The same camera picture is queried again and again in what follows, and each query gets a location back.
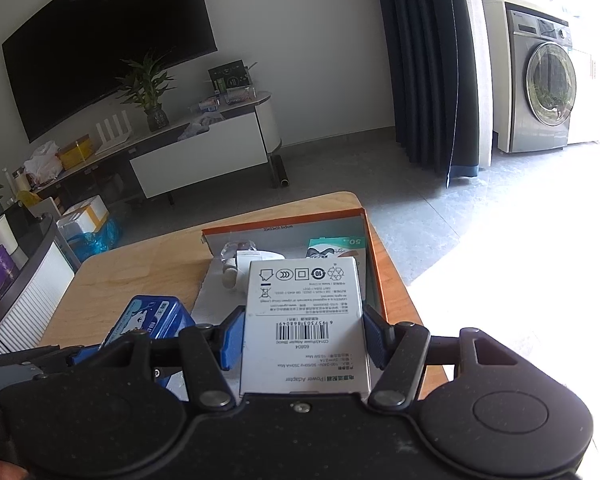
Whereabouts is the grey crumpled plastic bag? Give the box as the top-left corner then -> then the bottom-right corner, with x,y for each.
177,113 -> 226,142

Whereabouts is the white router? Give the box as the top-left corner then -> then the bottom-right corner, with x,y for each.
93,112 -> 134,154

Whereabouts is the green bandage box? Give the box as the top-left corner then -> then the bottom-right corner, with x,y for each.
305,236 -> 369,267

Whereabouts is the silver washing machine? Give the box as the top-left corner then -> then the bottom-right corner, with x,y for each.
497,0 -> 579,155

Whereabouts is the blue plastic bag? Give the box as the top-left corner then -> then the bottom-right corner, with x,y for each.
67,217 -> 124,264

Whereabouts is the dark blue curtain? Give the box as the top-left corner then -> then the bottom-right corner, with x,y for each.
372,0 -> 494,189

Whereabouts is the white plastic bag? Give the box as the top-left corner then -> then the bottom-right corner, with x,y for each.
23,141 -> 62,183

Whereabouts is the round cabinet ribbed white front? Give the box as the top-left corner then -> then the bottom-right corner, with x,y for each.
0,212 -> 76,357

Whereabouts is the white television stand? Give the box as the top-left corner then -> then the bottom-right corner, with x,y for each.
29,90 -> 284,206

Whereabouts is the black rolled mat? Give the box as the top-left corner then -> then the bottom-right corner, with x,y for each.
269,154 -> 290,190

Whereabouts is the yellow box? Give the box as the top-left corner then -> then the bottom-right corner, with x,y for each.
57,134 -> 95,171

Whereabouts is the blue rectangular tin box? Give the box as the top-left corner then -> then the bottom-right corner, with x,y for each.
99,295 -> 196,402

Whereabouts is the person's left hand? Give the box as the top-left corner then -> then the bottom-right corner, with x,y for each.
0,397 -> 29,480

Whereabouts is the white paper cup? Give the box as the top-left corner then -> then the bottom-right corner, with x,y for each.
0,213 -> 19,256

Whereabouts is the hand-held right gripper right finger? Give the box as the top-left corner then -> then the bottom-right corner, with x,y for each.
362,304 -> 519,409

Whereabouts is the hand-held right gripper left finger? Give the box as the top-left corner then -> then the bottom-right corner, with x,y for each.
97,305 -> 246,409

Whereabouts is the black television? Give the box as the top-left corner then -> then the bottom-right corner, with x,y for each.
1,0 -> 219,144

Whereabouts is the white plug-in mosquito repeller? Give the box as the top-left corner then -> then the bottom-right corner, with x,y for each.
235,250 -> 286,291

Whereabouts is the white power adapter box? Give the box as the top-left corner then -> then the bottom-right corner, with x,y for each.
239,255 -> 374,396

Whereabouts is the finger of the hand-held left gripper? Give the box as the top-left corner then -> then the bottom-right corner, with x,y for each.
148,352 -> 182,389
0,344 -> 104,379

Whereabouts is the clear organizer tray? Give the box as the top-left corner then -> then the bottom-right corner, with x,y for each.
187,84 -> 259,114

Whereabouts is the dark green box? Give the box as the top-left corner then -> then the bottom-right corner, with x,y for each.
208,59 -> 254,92

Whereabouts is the white cardboard box orange tape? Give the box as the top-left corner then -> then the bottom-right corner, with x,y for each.
57,195 -> 110,241

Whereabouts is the potted plant in glass vase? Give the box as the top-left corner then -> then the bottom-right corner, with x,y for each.
114,49 -> 176,133

